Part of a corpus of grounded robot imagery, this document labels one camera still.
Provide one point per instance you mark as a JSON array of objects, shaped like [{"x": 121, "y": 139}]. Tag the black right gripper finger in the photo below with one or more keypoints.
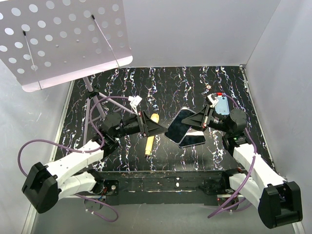
[
  {"x": 194, "y": 121},
  {"x": 201, "y": 114}
]

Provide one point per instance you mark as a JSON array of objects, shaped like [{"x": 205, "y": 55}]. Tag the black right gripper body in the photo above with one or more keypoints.
[{"x": 207, "y": 116}]

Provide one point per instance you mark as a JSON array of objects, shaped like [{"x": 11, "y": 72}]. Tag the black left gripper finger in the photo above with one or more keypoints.
[
  {"x": 156, "y": 131},
  {"x": 152, "y": 124}
]

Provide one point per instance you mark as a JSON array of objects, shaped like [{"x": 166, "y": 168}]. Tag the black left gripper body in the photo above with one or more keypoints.
[{"x": 143, "y": 127}]

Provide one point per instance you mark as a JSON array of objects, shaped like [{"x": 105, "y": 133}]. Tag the light blue phone case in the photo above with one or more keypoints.
[{"x": 222, "y": 107}]

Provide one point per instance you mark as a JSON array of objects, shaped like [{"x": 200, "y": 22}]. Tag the black smartphone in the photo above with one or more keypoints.
[{"x": 192, "y": 139}]

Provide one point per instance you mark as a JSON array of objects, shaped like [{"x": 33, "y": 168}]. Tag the spare phone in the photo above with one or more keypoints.
[{"x": 177, "y": 130}]

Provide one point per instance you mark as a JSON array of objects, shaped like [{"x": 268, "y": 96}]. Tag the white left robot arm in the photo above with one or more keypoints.
[{"x": 46, "y": 184}]

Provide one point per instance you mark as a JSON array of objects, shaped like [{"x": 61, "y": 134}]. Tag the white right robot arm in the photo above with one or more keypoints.
[{"x": 278, "y": 201}]

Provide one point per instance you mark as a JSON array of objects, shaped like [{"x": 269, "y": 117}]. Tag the white music stand tripod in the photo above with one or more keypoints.
[{"x": 94, "y": 101}]

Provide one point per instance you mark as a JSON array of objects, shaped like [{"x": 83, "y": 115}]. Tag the white perforated music stand desk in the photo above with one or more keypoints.
[{"x": 49, "y": 42}]

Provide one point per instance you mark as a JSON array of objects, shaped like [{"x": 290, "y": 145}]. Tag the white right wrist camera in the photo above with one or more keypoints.
[{"x": 213, "y": 99}]

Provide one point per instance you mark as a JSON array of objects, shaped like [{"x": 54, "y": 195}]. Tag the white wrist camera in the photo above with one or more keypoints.
[
  {"x": 213, "y": 99},
  {"x": 134, "y": 102}
]

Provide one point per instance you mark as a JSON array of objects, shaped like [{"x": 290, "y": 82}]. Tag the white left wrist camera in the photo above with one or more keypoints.
[{"x": 134, "y": 102}]

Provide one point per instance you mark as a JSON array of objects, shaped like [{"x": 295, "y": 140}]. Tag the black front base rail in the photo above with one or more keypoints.
[{"x": 165, "y": 187}]

